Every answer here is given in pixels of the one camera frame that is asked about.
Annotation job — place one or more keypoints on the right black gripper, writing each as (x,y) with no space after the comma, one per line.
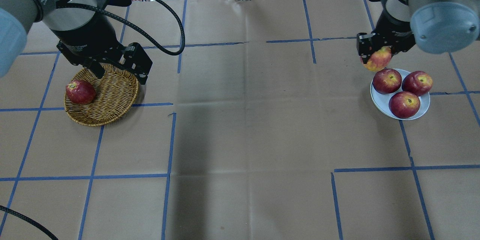
(393,30)

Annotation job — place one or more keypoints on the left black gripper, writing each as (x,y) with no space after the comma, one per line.
(91,42)

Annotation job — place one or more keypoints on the red yellow transferred apple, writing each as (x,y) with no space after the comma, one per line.
(378,60)

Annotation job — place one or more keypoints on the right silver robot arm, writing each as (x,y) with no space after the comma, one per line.
(435,26)

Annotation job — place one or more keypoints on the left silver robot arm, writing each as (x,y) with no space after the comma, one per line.
(17,17)

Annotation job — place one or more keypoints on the red apple in basket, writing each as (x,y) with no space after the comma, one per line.
(80,92)

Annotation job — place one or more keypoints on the red apple plate front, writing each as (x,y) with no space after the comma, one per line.
(387,81)

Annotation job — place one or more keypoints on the red apple plate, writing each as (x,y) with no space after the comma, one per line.
(404,104)
(418,83)
(387,81)

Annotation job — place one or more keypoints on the light blue plate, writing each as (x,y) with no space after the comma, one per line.
(381,101)

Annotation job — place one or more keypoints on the red apple plate back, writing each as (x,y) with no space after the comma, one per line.
(418,83)

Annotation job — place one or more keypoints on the red apple plate left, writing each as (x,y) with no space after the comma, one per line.
(404,104)

